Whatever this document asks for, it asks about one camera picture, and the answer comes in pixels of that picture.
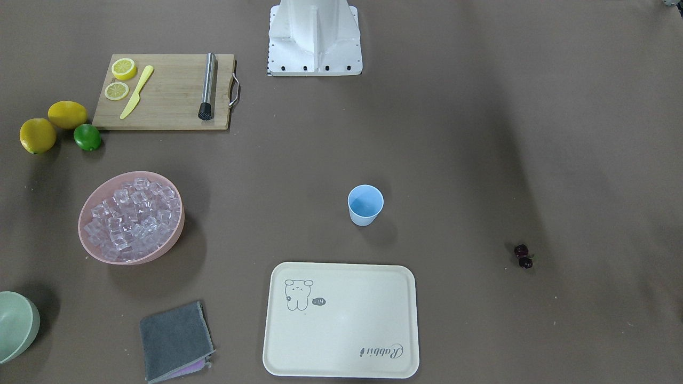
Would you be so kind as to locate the light blue cup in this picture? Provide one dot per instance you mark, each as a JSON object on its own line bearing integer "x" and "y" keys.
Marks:
{"x": 365, "y": 202}

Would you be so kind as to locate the yellow lemon outer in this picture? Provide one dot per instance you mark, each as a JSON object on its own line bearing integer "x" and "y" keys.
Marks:
{"x": 37, "y": 135}

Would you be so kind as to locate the green lime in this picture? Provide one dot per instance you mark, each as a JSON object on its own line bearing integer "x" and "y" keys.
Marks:
{"x": 87, "y": 137}

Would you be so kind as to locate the upper lemon slice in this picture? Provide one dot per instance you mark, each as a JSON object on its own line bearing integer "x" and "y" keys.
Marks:
{"x": 124, "y": 69}

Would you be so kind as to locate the grey folded cloth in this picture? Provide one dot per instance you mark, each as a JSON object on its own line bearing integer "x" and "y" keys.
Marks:
{"x": 175, "y": 342}

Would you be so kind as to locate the lemon slice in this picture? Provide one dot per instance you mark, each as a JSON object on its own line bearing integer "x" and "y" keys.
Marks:
{"x": 124, "y": 69}
{"x": 116, "y": 91}

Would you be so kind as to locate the light green bowl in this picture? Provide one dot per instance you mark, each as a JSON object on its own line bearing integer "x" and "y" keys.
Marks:
{"x": 20, "y": 323}

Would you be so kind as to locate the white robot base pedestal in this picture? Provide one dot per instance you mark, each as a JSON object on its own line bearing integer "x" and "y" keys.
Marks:
{"x": 314, "y": 38}

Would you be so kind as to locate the yellow lemon near board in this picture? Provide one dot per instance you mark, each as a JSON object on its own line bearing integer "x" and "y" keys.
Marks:
{"x": 67, "y": 115}

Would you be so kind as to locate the pink bowl of ice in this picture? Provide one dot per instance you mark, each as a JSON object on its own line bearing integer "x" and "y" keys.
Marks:
{"x": 131, "y": 219}

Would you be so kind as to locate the wooden cutting board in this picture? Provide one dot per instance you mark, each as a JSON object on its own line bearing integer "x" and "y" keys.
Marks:
{"x": 171, "y": 97}

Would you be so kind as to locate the steel muddler black tip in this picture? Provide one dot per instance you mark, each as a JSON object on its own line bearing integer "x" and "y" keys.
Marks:
{"x": 205, "y": 110}

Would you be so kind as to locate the yellow plastic knife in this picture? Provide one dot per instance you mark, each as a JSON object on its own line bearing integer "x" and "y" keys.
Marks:
{"x": 135, "y": 96}

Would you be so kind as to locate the dark red cherries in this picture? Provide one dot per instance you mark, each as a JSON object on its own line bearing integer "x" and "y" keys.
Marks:
{"x": 525, "y": 259}

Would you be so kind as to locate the cream rabbit tray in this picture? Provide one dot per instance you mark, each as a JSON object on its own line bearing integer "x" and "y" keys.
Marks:
{"x": 341, "y": 320}

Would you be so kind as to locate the lower lemon slice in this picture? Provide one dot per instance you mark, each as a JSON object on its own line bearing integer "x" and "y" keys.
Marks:
{"x": 116, "y": 91}

